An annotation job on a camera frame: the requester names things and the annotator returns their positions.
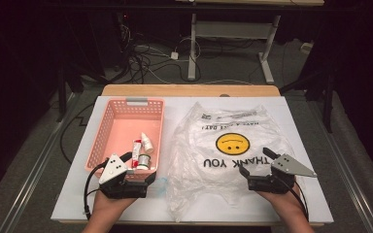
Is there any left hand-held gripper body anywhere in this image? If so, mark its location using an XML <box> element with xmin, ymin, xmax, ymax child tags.
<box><xmin>98</xmin><ymin>153</ymin><xmax>149</xmax><ymax>199</ymax></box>

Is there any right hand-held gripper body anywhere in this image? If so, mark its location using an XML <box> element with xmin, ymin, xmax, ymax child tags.
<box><xmin>247</xmin><ymin>153</ymin><xmax>318</xmax><ymax>195</ymax></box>

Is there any red and white tube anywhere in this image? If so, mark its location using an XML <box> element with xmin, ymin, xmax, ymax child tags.
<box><xmin>131</xmin><ymin>139</ymin><xmax>143</xmax><ymax>169</ymax></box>

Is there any small white dropper bottle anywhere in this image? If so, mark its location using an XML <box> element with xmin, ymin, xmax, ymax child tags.
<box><xmin>140</xmin><ymin>131</ymin><xmax>154</xmax><ymax>154</ymax></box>

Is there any pink plastic basket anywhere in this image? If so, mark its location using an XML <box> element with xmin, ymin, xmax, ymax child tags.
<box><xmin>85</xmin><ymin>97</ymin><xmax>165</xmax><ymax>180</ymax></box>

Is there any clear plastic bag yellow smiley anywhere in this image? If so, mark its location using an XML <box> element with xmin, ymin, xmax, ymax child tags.
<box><xmin>166</xmin><ymin>101</ymin><xmax>297</xmax><ymax>223</ymax></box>

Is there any person's right hand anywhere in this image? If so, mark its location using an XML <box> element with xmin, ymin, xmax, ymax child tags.
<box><xmin>257</xmin><ymin>183</ymin><xmax>305</xmax><ymax>216</ymax></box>

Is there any person's left hand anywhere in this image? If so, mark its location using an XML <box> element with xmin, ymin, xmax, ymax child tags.
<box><xmin>91</xmin><ymin>190</ymin><xmax>137</xmax><ymax>216</ymax></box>

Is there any white board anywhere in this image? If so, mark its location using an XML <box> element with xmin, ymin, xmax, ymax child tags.
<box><xmin>51</xmin><ymin>95</ymin><xmax>334</xmax><ymax>224</ymax></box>

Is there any black stand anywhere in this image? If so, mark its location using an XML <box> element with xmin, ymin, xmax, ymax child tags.
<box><xmin>56</xmin><ymin>61</ymin><xmax>111</xmax><ymax>123</ymax></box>
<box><xmin>280</xmin><ymin>64</ymin><xmax>334</xmax><ymax>134</ymax></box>

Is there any white power strip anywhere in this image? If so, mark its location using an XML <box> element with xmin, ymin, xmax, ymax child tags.
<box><xmin>300</xmin><ymin>42</ymin><xmax>315</xmax><ymax>54</ymax></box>

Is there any left hand-held gripper black cable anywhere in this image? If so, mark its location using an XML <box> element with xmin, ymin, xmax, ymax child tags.
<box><xmin>83</xmin><ymin>161</ymin><xmax>108</xmax><ymax>221</ymax></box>

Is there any hand-held gripper black cable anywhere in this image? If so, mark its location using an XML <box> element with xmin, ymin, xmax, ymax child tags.
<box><xmin>283</xmin><ymin>176</ymin><xmax>309</xmax><ymax>221</ymax></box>
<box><xmin>83</xmin><ymin>161</ymin><xmax>108</xmax><ymax>221</ymax></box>

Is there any right hand-held gripper black cable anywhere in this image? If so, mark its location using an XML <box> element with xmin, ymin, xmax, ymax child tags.
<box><xmin>283</xmin><ymin>176</ymin><xmax>309</xmax><ymax>221</ymax></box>

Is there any metal floor rail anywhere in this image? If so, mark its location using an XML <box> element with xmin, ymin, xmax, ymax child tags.
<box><xmin>307</xmin><ymin>96</ymin><xmax>373</xmax><ymax>233</ymax></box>
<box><xmin>0</xmin><ymin>93</ymin><xmax>79</xmax><ymax>233</ymax></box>

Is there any black cable on floor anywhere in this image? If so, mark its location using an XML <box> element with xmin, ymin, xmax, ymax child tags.
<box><xmin>59</xmin><ymin>103</ymin><xmax>95</xmax><ymax>164</ymax></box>

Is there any tangle of floor cables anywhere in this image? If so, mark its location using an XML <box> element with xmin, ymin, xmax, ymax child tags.
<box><xmin>119</xmin><ymin>22</ymin><xmax>202</xmax><ymax>85</ymax></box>

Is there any white metal desk frame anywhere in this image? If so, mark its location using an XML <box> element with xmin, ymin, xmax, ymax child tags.
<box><xmin>187</xmin><ymin>13</ymin><xmax>281</xmax><ymax>84</ymax></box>

